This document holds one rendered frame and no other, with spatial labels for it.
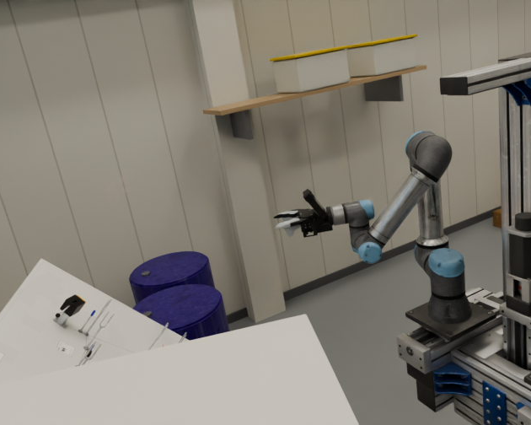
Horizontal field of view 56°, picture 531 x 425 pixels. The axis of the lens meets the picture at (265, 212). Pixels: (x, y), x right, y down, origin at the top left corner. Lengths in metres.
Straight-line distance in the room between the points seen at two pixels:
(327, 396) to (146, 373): 0.22
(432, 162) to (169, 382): 1.30
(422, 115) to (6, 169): 3.66
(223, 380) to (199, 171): 3.49
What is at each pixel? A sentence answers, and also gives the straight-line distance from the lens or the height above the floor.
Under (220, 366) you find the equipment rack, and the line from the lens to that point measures 0.59.
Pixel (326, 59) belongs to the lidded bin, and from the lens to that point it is 3.84.
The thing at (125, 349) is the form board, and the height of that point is 1.33.
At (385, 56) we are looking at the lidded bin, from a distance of 4.18.
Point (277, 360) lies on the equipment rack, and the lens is 0.58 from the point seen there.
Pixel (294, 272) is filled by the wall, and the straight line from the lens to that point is 4.61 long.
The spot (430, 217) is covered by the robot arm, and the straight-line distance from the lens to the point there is 1.92.
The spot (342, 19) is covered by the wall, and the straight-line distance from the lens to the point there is 4.61.
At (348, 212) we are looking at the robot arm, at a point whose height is 1.57.
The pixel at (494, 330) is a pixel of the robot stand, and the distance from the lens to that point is 2.06.
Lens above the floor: 2.17
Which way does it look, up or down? 18 degrees down
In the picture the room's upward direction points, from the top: 10 degrees counter-clockwise
